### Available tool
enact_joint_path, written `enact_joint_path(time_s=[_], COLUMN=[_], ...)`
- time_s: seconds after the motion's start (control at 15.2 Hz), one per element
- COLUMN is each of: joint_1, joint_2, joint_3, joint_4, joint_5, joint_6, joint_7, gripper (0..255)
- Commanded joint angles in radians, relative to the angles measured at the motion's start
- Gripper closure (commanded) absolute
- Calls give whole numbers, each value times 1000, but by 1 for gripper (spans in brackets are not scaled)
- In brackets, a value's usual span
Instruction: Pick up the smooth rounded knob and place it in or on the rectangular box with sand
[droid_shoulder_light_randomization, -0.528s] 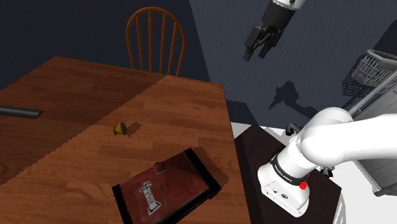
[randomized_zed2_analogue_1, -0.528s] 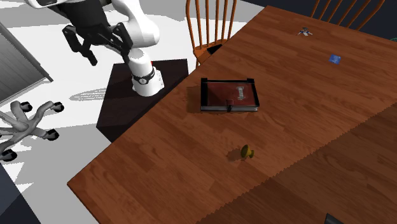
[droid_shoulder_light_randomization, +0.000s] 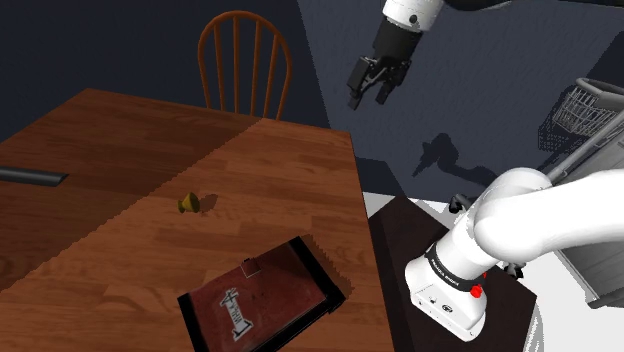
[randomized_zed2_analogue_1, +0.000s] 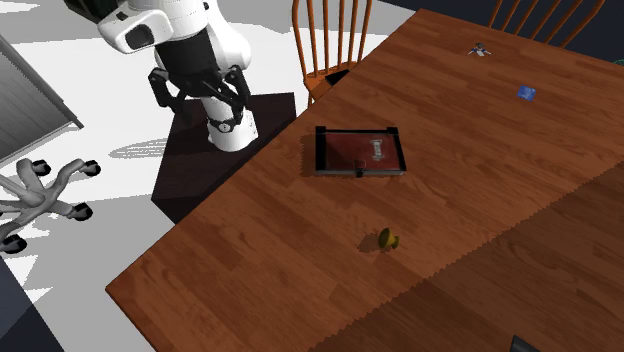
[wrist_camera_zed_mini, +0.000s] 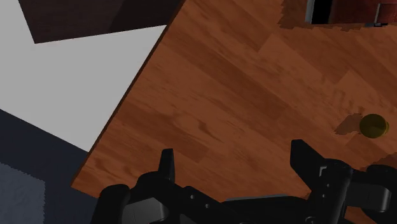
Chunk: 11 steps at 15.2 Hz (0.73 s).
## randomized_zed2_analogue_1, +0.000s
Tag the small blue square card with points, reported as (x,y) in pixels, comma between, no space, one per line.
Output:
(526,92)

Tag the small blue and white figure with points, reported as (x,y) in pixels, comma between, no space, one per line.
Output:
(479,50)

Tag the olive yellow goblet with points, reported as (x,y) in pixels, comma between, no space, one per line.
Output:
(386,238)

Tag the grey office chair base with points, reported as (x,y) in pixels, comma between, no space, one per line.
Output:
(39,197)

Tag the red book with black frame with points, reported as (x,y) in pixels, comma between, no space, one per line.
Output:
(356,152)

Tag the dark grey flat thing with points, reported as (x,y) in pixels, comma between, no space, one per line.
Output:
(524,344)

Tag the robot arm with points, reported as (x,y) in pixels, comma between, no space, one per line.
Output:
(222,34)

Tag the green thing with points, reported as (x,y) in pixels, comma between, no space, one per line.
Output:
(619,62)

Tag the orange wooden spindle chair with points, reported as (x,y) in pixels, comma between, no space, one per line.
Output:
(317,80)
(538,22)

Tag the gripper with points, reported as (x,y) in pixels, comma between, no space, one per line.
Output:
(187,61)

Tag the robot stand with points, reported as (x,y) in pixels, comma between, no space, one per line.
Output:
(195,170)

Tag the brown wooden table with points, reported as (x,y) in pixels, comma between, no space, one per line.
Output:
(302,273)

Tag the black flat thing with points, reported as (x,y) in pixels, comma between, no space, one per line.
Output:
(336,77)

